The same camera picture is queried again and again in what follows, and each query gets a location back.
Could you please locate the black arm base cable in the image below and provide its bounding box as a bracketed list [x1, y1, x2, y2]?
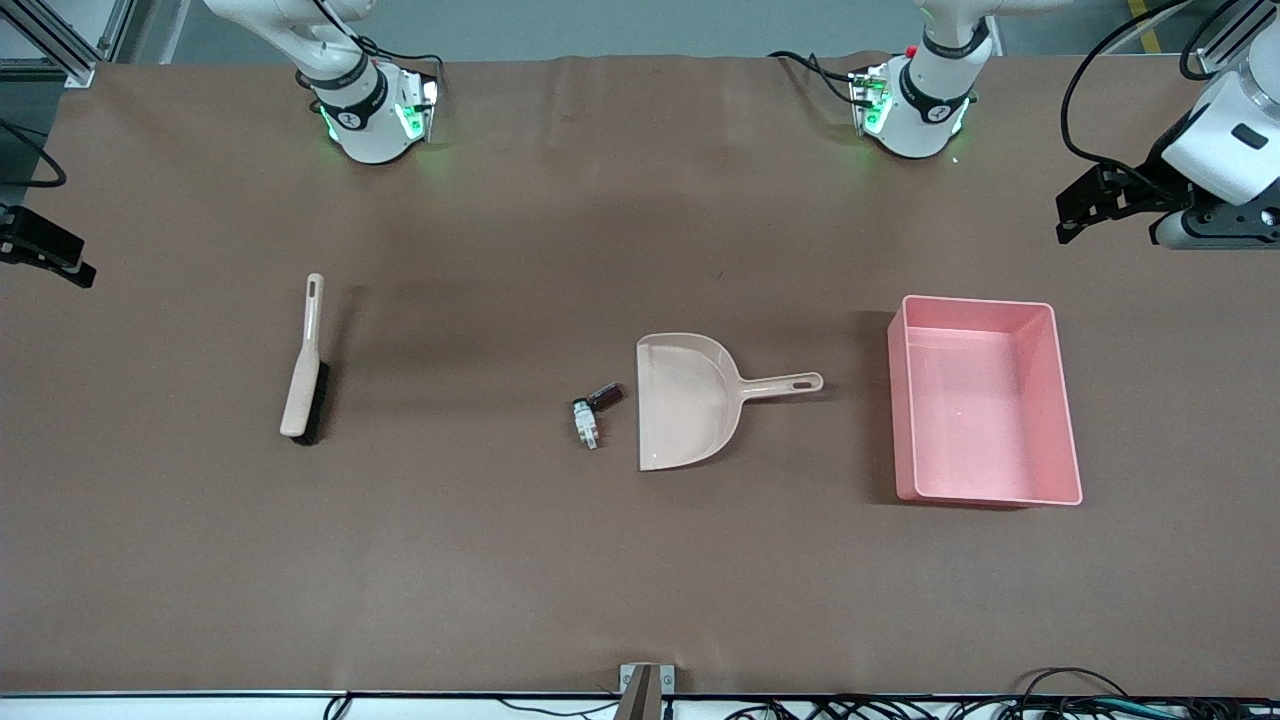
[355, 35, 448, 101]
[768, 50, 863, 107]

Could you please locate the thin black cable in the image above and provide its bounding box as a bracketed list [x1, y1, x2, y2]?
[498, 698, 623, 720]

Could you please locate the black frame cable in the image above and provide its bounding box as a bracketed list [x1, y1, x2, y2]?
[1178, 18, 1243, 83]

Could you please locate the black looped cable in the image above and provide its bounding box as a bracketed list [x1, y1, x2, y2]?
[1012, 667, 1133, 703]

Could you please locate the beige brush with black bristles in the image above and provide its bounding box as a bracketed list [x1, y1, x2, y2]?
[279, 272, 331, 447]

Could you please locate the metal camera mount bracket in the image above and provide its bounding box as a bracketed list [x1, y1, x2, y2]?
[615, 662, 677, 720]

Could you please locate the black right arm base cable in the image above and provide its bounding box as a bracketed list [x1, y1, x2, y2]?
[355, 35, 448, 101]

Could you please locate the black left arm base cable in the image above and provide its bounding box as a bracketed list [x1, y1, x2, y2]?
[768, 50, 863, 107]

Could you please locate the pink plastic bin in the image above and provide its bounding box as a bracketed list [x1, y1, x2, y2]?
[887, 294, 1084, 508]

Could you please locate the aluminium frame profile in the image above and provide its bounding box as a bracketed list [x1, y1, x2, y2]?
[1195, 0, 1280, 76]
[0, 0, 136, 88]

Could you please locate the brown table cover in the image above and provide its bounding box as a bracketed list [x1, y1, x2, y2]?
[0, 52, 1280, 696]

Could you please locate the black cable bundle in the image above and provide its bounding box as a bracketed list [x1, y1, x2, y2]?
[720, 695, 1280, 720]

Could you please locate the beige plastic dustpan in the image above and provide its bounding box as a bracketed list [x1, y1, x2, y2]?
[636, 332, 825, 473]

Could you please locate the yellow floor tape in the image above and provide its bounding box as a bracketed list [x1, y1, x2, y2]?
[1128, 0, 1167, 53]

